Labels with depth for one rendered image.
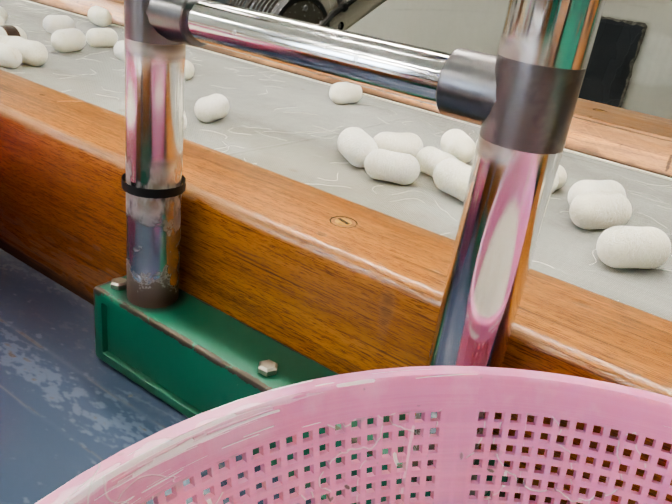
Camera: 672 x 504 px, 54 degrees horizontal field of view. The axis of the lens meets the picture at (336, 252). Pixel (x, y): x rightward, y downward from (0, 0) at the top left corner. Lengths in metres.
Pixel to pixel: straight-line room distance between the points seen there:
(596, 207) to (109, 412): 0.27
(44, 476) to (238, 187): 0.14
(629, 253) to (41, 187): 0.31
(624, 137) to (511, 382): 0.41
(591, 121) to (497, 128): 0.42
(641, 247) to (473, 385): 0.19
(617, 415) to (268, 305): 0.15
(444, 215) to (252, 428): 0.24
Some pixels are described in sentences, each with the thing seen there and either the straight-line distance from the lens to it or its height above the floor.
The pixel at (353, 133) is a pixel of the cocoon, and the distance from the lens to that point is 0.43.
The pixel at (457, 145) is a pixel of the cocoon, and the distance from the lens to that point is 0.47.
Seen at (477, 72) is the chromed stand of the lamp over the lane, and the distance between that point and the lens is 0.19.
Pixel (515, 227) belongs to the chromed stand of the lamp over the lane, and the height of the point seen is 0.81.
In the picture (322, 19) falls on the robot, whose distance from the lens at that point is 1.08.
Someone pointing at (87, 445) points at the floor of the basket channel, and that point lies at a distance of 0.30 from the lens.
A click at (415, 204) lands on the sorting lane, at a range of 0.39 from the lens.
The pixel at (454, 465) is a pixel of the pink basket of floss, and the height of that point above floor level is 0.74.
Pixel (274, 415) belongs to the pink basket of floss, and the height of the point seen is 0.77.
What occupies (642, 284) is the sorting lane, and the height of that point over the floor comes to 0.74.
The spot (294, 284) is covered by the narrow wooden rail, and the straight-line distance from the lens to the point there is 0.27.
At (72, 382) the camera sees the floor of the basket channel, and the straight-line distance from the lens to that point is 0.33.
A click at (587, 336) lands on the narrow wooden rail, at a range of 0.24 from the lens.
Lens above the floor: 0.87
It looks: 25 degrees down
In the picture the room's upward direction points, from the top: 8 degrees clockwise
